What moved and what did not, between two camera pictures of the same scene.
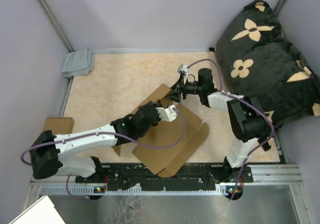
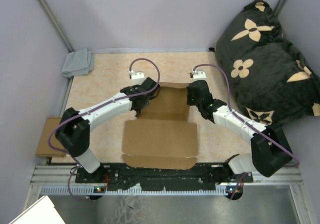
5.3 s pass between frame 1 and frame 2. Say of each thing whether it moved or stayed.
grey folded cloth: stayed
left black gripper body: moved
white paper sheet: stayed
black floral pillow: stayed
